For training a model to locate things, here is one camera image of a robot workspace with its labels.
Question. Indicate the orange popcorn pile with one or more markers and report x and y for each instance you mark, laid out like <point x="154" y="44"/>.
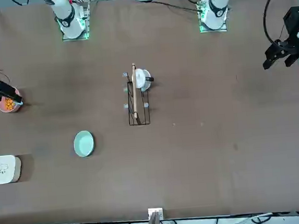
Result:
<point x="8" y="104"/>

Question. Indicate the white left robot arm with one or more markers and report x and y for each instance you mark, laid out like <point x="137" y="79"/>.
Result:
<point x="217" y="6"/>

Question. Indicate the white rectangular tray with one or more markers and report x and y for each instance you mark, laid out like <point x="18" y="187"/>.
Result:
<point x="1" y="169"/>

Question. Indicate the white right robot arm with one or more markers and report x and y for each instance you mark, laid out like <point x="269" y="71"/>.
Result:
<point x="68" y="22"/>

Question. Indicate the green bowl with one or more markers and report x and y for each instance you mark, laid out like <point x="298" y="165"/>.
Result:
<point x="84" y="144"/>

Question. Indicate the wooden rack bar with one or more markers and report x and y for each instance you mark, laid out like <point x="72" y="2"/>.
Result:
<point x="134" y="92"/>

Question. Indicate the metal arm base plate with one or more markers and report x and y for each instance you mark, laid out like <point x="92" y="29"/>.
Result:
<point x="85" y="23"/>
<point x="201" y="10"/>

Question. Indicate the pink bowl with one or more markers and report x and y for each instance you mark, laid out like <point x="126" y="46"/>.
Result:
<point x="3" y="107"/>

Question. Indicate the white cup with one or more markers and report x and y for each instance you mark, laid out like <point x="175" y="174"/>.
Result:
<point x="142" y="78"/>

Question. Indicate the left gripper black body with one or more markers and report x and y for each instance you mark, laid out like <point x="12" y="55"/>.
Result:
<point x="292" y="26"/>

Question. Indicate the white post bracket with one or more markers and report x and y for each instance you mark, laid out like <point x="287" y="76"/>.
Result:
<point x="160" y="210"/>

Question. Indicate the blue spoon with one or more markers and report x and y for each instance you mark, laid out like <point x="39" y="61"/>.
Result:
<point x="20" y="103"/>

